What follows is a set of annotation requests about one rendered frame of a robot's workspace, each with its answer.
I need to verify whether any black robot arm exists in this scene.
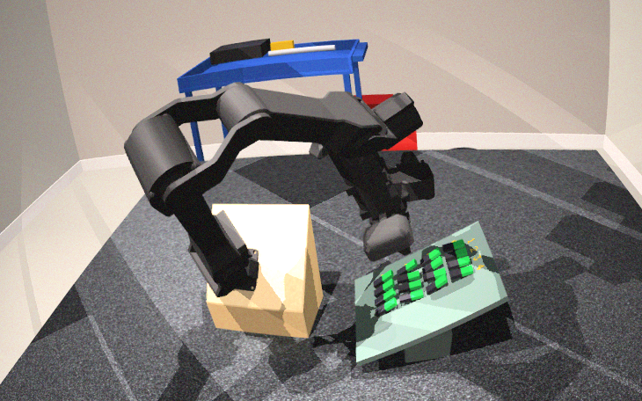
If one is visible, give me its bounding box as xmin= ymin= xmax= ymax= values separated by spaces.
xmin=124 ymin=82 xmax=434 ymax=298

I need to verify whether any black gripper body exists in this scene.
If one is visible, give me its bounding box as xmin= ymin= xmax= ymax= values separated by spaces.
xmin=344 ymin=157 xmax=414 ymax=261

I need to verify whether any pale green switch panel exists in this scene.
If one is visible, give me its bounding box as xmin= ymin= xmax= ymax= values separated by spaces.
xmin=354 ymin=222 xmax=509 ymax=366

